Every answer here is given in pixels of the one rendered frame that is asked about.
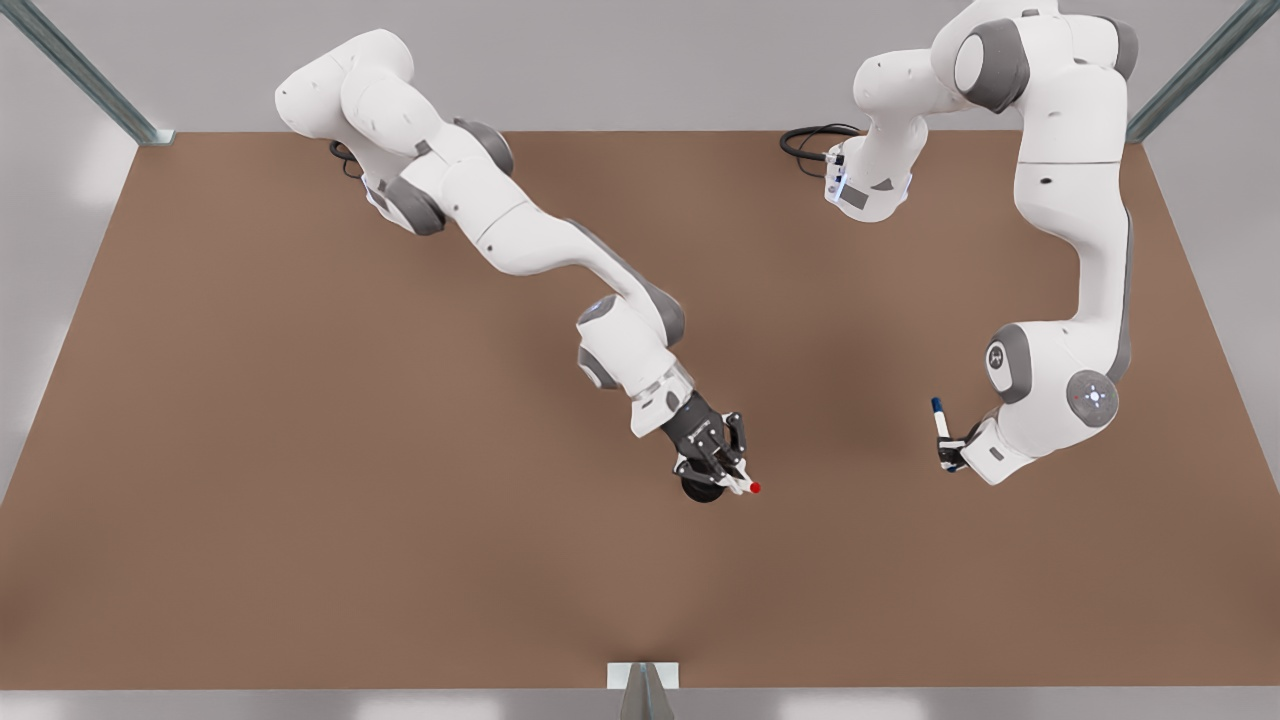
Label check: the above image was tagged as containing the silver frame post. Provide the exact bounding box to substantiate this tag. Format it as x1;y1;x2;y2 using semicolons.
1126;0;1280;144
607;662;680;720
0;0;175;147

